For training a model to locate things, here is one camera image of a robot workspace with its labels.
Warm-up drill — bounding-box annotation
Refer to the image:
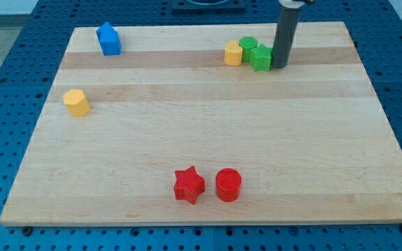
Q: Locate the wooden board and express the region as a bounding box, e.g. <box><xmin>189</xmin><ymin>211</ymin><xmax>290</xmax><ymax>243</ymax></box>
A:
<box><xmin>0</xmin><ymin>22</ymin><xmax>402</xmax><ymax>227</ymax></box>

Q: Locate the red cylinder block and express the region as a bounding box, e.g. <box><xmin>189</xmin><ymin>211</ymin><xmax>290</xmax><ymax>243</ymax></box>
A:
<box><xmin>215</xmin><ymin>167</ymin><xmax>242</xmax><ymax>202</ymax></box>

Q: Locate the red star block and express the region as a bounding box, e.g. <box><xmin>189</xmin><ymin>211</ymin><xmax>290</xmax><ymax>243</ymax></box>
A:
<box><xmin>173</xmin><ymin>166</ymin><xmax>205</xmax><ymax>204</ymax></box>

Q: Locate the blue house-shaped block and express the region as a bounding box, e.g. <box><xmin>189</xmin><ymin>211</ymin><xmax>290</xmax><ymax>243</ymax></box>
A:
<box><xmin>96</xmin><ymin>22</ymin><xmax>121</xmax><ymax>56</ymax></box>

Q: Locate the yellow heart block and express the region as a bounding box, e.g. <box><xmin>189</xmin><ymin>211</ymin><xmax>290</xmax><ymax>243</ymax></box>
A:
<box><xmin>224</xmin><ymin>40</ymin><xmax>243</xmax><ymax>66</ymax></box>

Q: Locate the green star block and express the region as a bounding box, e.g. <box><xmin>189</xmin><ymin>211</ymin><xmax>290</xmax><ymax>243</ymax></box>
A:
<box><xmin>249</xmin><ymin>44</ymin><xmax>272</xmax><ymax>72</ymax></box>

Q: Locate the green cylinder block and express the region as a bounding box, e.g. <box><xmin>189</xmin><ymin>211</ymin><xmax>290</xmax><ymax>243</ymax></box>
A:
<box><xmin>239</xmin><ymin>36</ymin><xmax>258</xmax><ymax>62</ymax></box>

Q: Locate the yellow hexagon block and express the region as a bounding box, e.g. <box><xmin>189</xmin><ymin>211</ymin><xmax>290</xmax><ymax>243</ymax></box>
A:
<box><xmin>63</xmin><ymin>89</ymin><xmax>91</xmax><ymax>117</ymax></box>

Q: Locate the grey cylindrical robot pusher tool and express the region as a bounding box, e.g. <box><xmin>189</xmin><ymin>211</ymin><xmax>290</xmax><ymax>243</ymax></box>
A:
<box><xmin>271</xmin><ymin>0</ymin><xmax>315</xmax><ymax>68</ymax></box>

